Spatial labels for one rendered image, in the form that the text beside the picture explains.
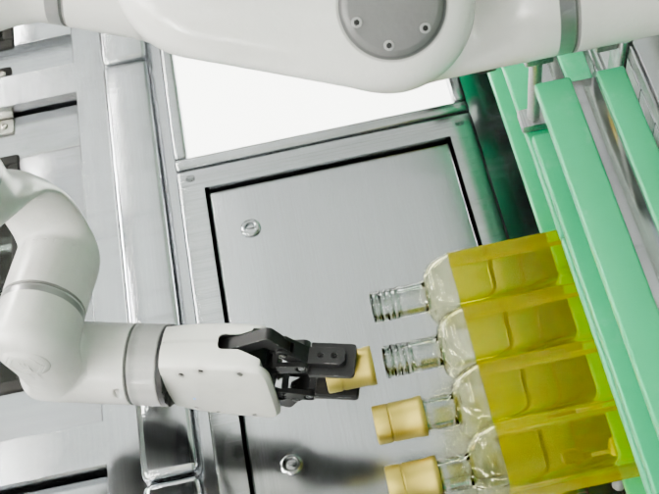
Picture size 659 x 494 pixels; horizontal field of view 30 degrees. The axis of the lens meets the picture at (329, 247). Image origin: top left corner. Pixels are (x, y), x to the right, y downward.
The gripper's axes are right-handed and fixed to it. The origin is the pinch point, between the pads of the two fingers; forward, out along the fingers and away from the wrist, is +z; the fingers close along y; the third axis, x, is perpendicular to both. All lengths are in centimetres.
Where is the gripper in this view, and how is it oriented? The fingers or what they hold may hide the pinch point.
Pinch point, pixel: (335, 371)
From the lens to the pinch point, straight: 109.9
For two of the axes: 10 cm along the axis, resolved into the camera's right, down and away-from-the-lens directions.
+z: 9.9, 0.2, -1.4
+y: -1.1, -5.4, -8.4
